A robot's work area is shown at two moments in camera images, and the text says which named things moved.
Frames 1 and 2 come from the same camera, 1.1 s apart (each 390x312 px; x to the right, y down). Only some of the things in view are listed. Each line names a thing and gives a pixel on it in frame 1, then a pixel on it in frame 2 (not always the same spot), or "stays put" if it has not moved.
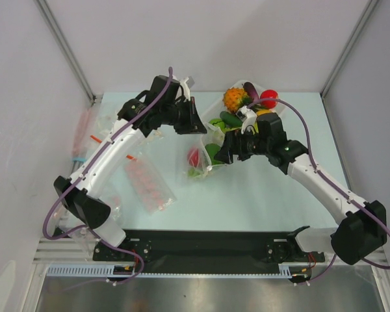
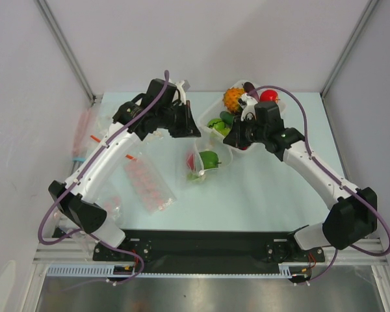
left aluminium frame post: x=50 y=17 stays put
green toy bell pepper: x=212 y=149 to x=210 y=159
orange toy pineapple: x=234 y=98 stays put
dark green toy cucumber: x=231 y=119 stays put
